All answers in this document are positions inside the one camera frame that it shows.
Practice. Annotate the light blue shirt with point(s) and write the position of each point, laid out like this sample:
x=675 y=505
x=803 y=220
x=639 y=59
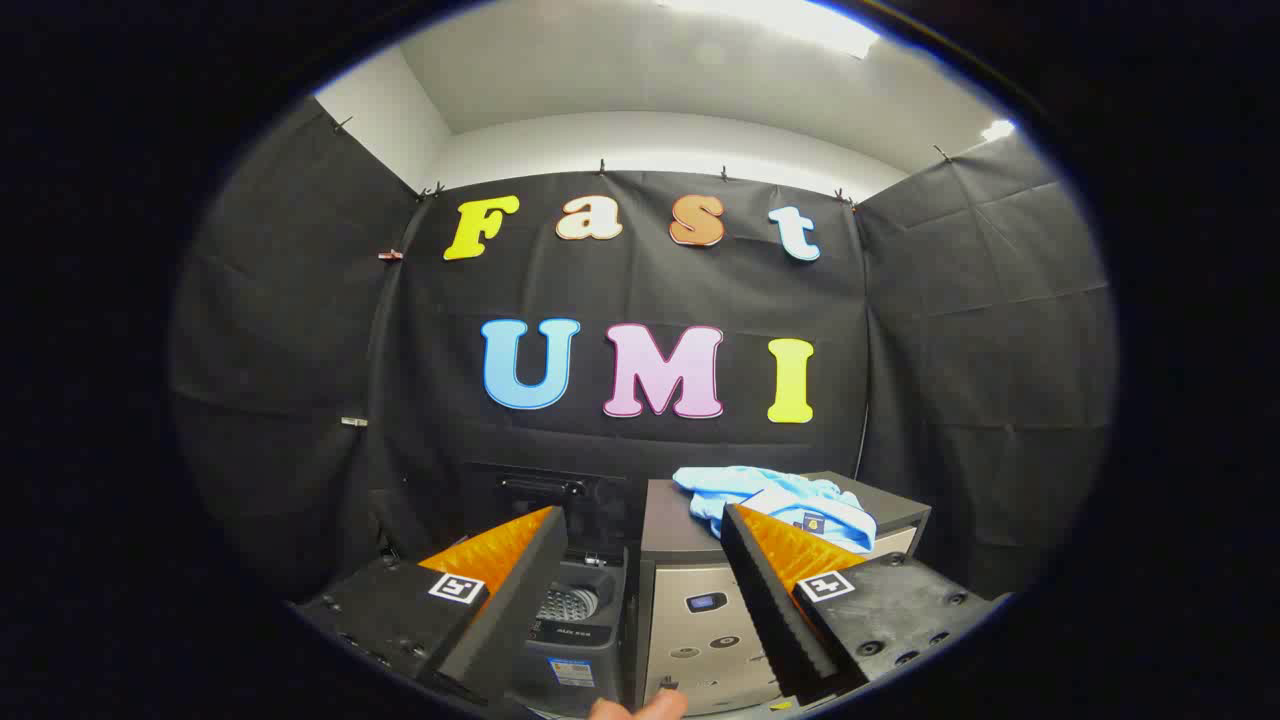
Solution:
x=745 y=490

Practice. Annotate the dark grey washing machine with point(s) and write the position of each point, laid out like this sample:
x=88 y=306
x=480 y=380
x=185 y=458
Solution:
x=585 y=645

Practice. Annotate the ceiling light panel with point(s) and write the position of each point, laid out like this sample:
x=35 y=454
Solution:
x=998 y=130

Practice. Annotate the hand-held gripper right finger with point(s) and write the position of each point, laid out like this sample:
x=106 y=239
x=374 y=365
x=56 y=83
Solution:
x=765 y=610

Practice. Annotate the beige cabinet with dark top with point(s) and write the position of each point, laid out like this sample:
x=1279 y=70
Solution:
x=690 y=640

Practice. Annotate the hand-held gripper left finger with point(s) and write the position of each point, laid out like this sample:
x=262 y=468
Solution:
x=505 y=620

